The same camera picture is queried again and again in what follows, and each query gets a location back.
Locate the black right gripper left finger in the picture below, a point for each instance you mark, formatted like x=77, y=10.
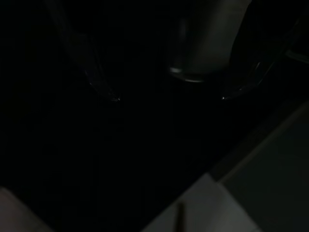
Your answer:
x=96, y=72

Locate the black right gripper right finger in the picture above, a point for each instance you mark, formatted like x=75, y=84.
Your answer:
x=256, y=75

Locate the grey round cylinder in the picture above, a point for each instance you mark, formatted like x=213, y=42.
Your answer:
x=205, y=43

